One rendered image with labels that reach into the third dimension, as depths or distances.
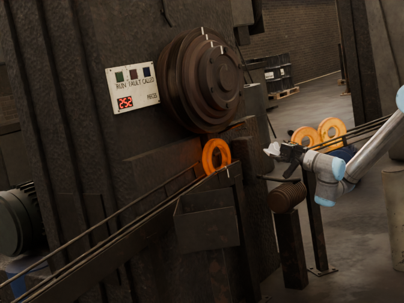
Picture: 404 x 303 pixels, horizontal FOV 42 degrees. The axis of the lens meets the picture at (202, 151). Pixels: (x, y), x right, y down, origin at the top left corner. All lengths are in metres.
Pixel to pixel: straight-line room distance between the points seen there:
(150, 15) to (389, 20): 2.89
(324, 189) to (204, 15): 1.03
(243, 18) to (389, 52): 5.91
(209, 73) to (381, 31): 2.85
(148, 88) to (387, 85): 3.05
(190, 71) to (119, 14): 0.37
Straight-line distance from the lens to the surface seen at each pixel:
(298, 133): 2.70
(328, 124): 2.78
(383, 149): 2.29
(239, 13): 10.36
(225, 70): 2.29
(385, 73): 4.92
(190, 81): 2.21
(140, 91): 2.20
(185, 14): 2.53
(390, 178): 2.71
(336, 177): 2.25
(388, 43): 4.84
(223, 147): 2.44
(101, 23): 2.14
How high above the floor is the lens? 1.21
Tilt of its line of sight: 10 degrees down
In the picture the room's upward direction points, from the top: 10 degrees counter-clockwise
